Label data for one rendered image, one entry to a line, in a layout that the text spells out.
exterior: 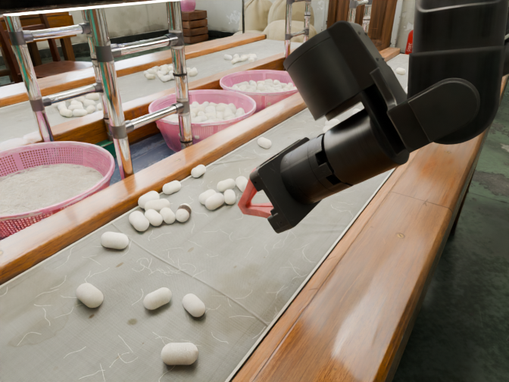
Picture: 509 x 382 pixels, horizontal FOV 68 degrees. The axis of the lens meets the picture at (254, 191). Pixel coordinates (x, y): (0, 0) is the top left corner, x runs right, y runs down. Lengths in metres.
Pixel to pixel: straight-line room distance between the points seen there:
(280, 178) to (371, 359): 0.18
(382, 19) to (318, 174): 5.17
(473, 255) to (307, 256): 1.44
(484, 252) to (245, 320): 1.60
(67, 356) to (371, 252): 0.35
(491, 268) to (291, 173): 1.56
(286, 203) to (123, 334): 0.22
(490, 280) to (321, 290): 1.41
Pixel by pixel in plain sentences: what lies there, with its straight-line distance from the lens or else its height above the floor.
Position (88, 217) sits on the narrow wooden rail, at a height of 0.76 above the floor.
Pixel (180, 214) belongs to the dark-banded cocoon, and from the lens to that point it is 0.57.
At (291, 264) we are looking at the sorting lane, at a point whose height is 0.74.
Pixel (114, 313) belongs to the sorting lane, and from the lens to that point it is 0.47.
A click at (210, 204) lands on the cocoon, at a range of 0.59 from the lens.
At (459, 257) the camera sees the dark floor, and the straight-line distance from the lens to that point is 1.86.
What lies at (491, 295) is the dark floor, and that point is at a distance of 1.73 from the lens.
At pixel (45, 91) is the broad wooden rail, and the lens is 1.29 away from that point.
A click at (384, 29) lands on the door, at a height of 0.36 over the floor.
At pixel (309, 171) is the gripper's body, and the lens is 0.35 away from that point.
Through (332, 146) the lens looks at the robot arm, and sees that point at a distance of 0.33.
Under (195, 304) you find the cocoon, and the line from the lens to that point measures 0.43.
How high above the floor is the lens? 1.07
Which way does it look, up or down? 31 degrees down
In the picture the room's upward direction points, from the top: straight up
